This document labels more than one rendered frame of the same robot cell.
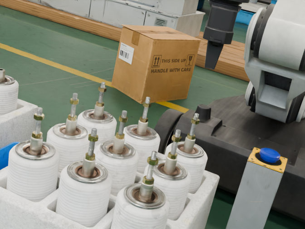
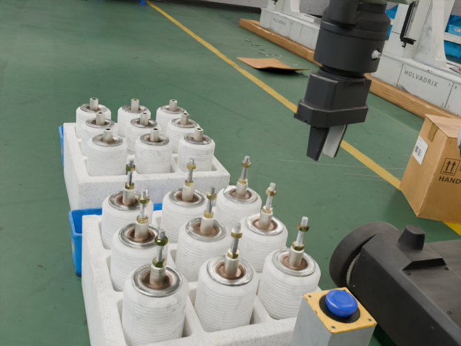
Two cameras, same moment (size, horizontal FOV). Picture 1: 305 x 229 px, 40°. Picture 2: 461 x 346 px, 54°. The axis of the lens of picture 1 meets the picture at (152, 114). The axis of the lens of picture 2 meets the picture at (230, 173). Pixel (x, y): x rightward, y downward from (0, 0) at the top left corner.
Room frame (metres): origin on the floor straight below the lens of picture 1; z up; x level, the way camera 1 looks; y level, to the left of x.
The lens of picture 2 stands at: (0.30, -0.45, 0.70)
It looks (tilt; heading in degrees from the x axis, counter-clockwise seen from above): 25 degrees down; 45
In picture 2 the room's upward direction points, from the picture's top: 9 degrees clockwise
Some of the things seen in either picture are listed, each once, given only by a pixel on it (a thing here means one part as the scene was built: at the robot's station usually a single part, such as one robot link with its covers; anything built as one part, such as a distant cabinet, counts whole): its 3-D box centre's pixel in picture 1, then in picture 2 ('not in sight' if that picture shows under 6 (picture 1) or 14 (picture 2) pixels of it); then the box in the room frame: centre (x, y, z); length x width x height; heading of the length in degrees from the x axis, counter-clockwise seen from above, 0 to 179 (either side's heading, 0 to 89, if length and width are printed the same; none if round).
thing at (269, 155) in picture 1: (268, 156); (340, 305); (0.75, -0.24, 0.32); 0.04 x 0.04 x 0.02
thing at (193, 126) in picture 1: (193, 129); (300, 237); (0.85, -0.09, 0.30); 0.01 x 0.01 x 0.08
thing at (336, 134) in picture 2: not in sight; (335, 136); (0.87, -0.10, 0.48); 0.03 x 0.02 x 0.06; 86
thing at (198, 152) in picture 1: (187, 149); (293, 262); (0.85, -0.09, 0.25); 0.08 x 0.08 x 0.01
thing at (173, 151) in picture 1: (174, 147); (234, 244); (0.73, -0.06, 0.30); 0.01 x 0.01 x 0.08
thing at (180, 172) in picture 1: (169, 170); (230, 270); (0.73, -0.06, 0.25); 0.08 x 0.08 x 0.01
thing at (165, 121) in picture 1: (167, 140); (370, 261); (1.21, -0.06, 0.10); 0.20 x 0.05 x 0.20; 159
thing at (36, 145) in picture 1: (36, 144); (128, 195); (0.70, 0.21, 0.26); 0.02 x 0.02 x 0.03
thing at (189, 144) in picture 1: (189, 144); (295, 256); (0.85, -0.09, 0.26); 0.02 x 0.02 x 0.03
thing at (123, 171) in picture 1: (110, 186); (199, 270); (0.77, 0.06, 0.16); 0.10 x 0.10 x 0.18
